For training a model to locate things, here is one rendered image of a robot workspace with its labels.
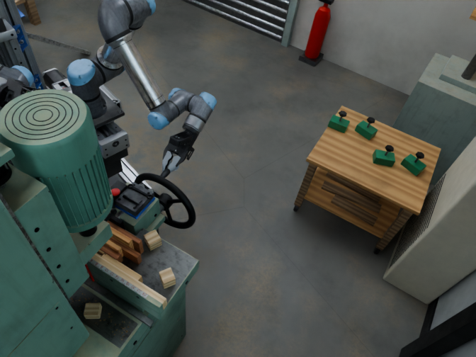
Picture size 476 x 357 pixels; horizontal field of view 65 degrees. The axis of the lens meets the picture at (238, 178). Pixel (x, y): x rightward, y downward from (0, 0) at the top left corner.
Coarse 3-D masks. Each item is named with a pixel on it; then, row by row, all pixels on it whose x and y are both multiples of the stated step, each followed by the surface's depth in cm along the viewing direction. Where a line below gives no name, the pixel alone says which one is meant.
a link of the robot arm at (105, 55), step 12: (132, 0) 130; (144, 0) 133; (132, 12) 130; (144, 12) 135; (132, 24) 136; (108, 48) 154; (96, 60) 163; (108, 60) 160; (108, 72) 166; (120, 72) 173
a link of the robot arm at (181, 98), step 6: (174, 90) 152; (180, 90) 152; (174, 96) 149; (180, 96) 149; (186, 96) 149; (192, 96) 149; (174, 102) 147; (180, 102) 148; (186, 102) 149; (180, 108) 148; (186, 108) 150; (180, 114) 150
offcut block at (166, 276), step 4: (168, 268) 116; (160, 272) 115; (164, 272) 115; (168, 272) 116; (172, 272) 116; (160, 276) 115; (164, 276) 115; (168, 276) 115; (172, 276) 115; (164, 280) 114; (168, 280) 114; (172, 280) 115; (164, 284) 114; (168, 284) 115; (172, 284) 117; (164, 288) 116
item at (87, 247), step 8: (104, 224) 109; (96, 232) 107; (104, 232) 109; (80, 240) 105; (88, 240) 105; (96, 240) 107; (104, 240) 111; (80, 248) 104; (88, 248) 105; (96, 248) 109; (88, 256) 107
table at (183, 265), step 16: (160, 224) 136; (144, 256) 122; (160, 256) 123; (176, 256) 124; (192, 256) 124; (144, 272) 119; (176, 272) 120; (192, 272) 123; (112, 288) 120; (160, 288) 116; (176, 288) 117
